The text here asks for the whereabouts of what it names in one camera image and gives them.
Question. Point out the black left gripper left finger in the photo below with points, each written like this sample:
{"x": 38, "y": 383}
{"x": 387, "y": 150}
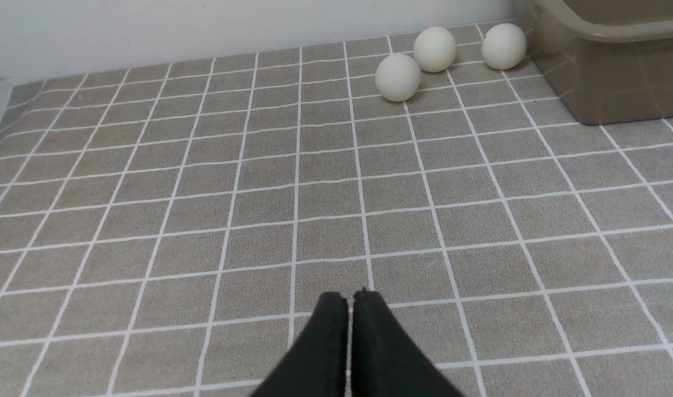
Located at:
{"x": 316, "y": 363}

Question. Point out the white table-tennis ball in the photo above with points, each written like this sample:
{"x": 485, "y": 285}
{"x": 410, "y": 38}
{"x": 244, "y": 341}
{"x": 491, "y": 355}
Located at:
{"x": 504, "y": 46}
{"x": 435, "y": 49}
{"x": 397, "y": 77}

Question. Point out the grey checked tablecloth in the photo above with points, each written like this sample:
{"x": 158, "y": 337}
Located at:
{"x": 167, "y": 230}

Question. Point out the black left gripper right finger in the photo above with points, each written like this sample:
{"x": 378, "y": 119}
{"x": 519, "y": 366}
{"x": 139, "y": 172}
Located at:
{"x": 385, "y": 361}

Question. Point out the olive plastic bin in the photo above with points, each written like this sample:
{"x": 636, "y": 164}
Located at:
{"x": 608, "y": 61}

